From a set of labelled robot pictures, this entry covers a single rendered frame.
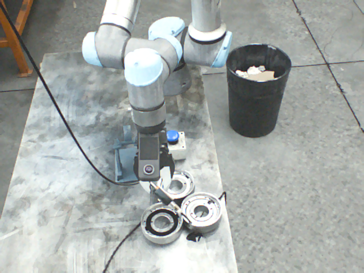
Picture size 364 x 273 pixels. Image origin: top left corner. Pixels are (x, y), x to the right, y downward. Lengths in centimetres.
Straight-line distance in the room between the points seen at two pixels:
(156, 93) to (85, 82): 73
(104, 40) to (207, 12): 38
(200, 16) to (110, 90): 45
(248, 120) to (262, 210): 51
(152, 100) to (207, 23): 47
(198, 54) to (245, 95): 90
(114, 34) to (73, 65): 71
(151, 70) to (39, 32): 281
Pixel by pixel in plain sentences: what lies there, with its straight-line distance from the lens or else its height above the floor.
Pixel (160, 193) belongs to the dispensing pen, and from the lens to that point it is 103.
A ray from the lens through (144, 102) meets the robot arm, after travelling 87.
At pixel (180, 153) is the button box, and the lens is 123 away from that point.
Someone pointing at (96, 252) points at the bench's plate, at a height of 80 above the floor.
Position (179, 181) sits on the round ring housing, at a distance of 116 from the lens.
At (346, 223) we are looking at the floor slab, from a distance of 217.
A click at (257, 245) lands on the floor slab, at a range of 202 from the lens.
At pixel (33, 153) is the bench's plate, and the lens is 137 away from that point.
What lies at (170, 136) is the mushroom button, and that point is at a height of 87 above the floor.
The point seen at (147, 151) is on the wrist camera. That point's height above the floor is 106.
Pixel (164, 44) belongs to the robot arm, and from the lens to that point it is 95.
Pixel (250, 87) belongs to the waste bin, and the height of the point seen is 38.
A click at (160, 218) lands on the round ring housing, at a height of 82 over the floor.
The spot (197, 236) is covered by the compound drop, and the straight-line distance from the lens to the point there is 108.
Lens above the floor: 172
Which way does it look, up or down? 46 degrees down
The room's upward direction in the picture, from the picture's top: 4 degrees counter-clockwise
